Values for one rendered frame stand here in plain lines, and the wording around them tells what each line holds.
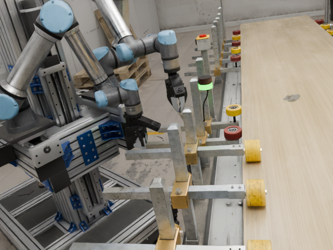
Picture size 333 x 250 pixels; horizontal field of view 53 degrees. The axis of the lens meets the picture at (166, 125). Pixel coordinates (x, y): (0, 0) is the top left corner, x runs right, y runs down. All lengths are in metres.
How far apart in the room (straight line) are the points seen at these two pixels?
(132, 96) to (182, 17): 7.98
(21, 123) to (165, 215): 0.97
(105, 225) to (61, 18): 1.34
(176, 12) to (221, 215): 8.23
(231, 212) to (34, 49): 1.04
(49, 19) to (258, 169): 0.95
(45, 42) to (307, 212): 1.10
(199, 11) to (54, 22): 8.04
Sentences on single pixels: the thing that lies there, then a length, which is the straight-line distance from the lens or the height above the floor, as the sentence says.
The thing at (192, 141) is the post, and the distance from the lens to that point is 1.30.
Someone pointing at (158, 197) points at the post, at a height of 1.10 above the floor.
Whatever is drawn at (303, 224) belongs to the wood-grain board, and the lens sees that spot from 1.03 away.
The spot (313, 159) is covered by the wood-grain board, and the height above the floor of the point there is 0.90.
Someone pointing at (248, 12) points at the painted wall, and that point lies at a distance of 9.17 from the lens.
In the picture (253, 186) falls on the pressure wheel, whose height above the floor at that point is 0.98.
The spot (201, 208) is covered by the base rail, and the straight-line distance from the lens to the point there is 1.41.
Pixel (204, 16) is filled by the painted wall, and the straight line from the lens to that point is 9.29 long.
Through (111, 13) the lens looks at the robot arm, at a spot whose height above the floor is 1.46.
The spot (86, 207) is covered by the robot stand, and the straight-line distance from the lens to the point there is 2.12.
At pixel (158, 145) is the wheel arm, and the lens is 1.58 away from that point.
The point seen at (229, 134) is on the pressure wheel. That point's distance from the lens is 1.49.
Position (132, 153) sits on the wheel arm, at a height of 0.96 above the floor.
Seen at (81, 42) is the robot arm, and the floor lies 1.36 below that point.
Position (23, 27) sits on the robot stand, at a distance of 1.84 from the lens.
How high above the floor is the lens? 1.59
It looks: 24 degrees down
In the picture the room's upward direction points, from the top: 10 degrees counter-clockwise
